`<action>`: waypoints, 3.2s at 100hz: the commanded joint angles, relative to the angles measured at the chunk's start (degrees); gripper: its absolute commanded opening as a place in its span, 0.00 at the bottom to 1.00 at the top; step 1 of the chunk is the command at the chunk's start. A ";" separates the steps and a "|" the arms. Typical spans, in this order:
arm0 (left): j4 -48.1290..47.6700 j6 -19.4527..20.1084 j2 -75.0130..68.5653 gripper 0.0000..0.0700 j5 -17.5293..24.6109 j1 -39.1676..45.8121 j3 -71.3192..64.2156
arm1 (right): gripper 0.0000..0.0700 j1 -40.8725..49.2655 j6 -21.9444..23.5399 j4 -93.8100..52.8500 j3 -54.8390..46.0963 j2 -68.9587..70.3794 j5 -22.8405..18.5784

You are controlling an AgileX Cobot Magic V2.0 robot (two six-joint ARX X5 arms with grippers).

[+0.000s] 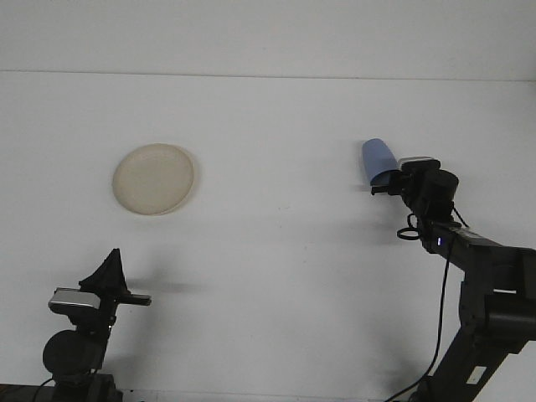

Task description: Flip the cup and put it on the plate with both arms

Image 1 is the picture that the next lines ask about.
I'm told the pale round plate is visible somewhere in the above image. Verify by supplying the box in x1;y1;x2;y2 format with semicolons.
111;142;197;217

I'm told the pale blue cup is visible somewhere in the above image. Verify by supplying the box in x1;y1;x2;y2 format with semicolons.
361;137;401;188

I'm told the dark brown platform surface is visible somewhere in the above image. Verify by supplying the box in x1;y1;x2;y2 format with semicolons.
0;382;55;402

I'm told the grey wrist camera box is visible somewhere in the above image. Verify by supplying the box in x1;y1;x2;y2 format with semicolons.
47;287;102;314
399;156;441;172

